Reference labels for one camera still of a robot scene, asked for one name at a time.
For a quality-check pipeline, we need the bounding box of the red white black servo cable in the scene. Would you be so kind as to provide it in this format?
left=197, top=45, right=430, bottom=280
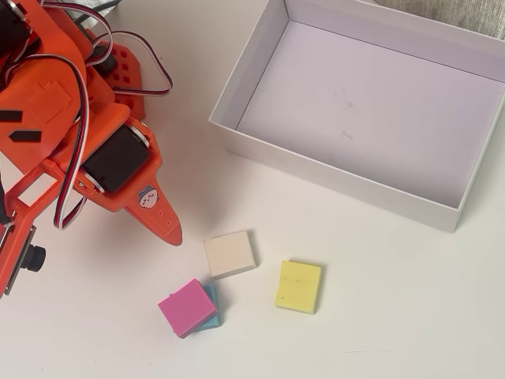
left=41, top=2, right=174, bottom=98
left=0, top=51, right=94, bottom=232

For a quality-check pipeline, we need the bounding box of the yellow foam cuboid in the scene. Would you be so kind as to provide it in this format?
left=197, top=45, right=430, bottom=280
left=273, top=259, right=323, bottom=316

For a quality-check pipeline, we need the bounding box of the cream foam cuboid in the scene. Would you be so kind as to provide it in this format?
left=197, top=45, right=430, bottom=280
left=203, top=231, right=260, bottom=280

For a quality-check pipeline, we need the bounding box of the orange robot base plate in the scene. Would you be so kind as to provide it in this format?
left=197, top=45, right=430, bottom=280
left=84, top=29, right=148, bottom=119

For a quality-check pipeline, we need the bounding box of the pink foam cuboid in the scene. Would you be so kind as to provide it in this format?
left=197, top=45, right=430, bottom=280
left=157, top=278, right=218, bottom=340

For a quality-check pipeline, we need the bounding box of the blue foam cuboid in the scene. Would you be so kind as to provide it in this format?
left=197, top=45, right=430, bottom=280
left=192, top=282, right=223, bottom=333

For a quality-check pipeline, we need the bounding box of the black table clamp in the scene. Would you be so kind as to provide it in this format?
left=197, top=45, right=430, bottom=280
left=94, top=43, right=118, bottom=78

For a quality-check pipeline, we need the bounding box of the orange gripper finger with sticker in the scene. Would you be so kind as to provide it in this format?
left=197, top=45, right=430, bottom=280
left=124, top=173, right=184, bottom=246

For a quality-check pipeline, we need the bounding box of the orange gripper body black servo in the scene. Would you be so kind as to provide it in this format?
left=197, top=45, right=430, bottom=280
left=41, top=103, right=163, bottom=215

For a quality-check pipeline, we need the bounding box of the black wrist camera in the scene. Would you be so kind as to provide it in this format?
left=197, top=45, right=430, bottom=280
left=0, top=223, right=47, bottom=297

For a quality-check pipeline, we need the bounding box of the white cardboard box bin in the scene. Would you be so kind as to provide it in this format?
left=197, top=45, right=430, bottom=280
left=208, top=0, right=505, bottom=234

